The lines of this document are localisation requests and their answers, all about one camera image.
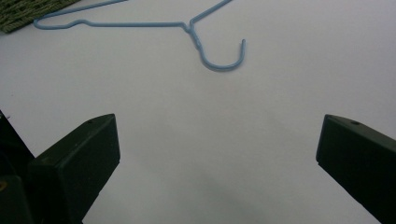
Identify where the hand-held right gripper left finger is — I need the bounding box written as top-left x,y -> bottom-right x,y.
27,113 -> 121,224

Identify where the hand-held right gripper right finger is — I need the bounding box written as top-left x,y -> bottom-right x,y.
316,114 -> 396,224

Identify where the blue wire clothes hanger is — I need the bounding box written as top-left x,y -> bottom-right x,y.
33,0 -> 247,73

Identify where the green knitted cloth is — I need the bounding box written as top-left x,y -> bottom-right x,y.
0,0 -> 82,35

